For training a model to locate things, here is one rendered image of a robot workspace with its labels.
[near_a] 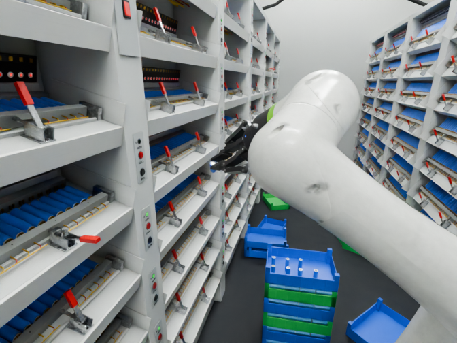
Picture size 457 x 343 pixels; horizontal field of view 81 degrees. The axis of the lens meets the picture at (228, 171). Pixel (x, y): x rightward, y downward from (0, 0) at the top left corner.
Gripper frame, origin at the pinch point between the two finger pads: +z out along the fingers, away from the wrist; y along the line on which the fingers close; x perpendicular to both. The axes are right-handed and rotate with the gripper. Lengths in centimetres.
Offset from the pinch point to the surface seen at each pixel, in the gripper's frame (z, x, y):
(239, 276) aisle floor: 101, -70, -41
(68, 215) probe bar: 0.3, 33.2, -16.9
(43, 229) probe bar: -2.7, 36.6, -19.8
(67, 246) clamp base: -4.6, 32.4, -22.6
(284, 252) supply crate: 45, -61, -24
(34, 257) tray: -4.6, 36.9, -24.5
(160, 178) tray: 18.3, 11.1, -2.5
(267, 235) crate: 112, -102, -13
